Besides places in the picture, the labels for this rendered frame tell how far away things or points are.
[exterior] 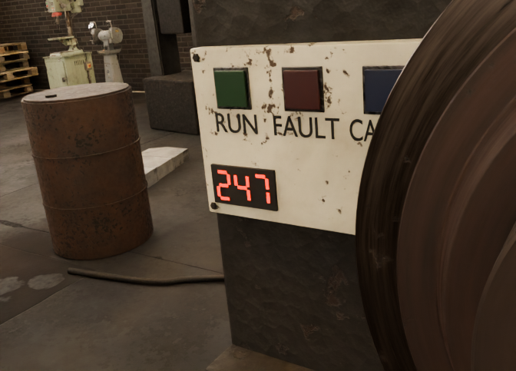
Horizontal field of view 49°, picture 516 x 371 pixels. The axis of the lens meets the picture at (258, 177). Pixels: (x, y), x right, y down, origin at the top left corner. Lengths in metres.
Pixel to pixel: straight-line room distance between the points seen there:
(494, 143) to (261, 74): 0.29
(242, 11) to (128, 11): 8.54
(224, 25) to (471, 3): 0.31
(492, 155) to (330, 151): 0.25
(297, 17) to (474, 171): 0.28
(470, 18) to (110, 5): 9.10
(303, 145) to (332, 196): 0.06
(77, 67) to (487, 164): 8.20
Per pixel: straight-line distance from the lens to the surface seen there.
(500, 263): 0.27
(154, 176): 4.34
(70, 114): 2.98
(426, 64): 0.34
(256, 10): 0.57
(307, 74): 0.52
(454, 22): 0.33
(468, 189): 0.32
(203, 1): 0.60
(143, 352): 2.35
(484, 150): 0.31
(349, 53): 0.50
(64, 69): 8.34
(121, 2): 9.19
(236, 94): 0.56
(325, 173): 0.54
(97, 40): 9.13
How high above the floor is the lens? 1.29
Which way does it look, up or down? 18 degrees down
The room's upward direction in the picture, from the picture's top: 5 degrees counter-clockwise
